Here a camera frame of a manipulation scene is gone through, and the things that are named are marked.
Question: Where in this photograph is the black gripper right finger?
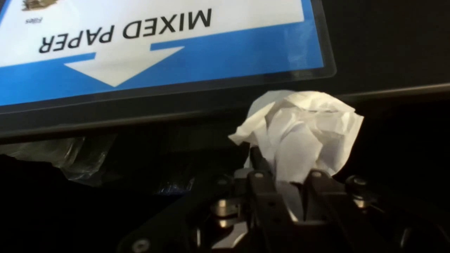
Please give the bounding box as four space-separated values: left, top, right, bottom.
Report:
300 167 450 253

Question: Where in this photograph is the mixed paper sign arrow up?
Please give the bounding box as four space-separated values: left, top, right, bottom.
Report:
0 0 338 114

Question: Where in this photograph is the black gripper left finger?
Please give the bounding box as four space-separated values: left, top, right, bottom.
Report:
117 146 307 253

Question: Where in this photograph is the black bin with plastic liner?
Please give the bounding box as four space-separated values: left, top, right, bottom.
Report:
0 132 203 198

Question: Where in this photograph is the white paper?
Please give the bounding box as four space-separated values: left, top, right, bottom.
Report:
228 88 366 185

